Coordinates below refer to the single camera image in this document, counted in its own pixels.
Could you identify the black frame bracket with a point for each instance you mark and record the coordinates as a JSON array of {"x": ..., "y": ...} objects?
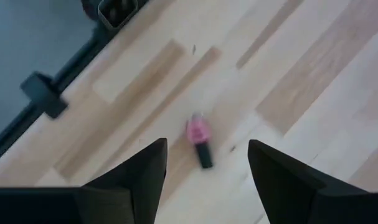
[{"x": 44, "y": 95}]

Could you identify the black aluminium table frame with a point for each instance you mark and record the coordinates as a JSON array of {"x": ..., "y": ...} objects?
[{"x": 8, "y": 141}]

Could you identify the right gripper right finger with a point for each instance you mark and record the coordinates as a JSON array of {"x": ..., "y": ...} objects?
[{"x": 294, "y": 196}]

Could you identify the light pink nail polish bottle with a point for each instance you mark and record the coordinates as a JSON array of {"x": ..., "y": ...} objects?
[{"x": 198, "y": 137}]

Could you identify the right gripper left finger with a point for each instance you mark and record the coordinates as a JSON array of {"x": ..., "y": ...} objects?
[{"x": 120, "y": 199}]

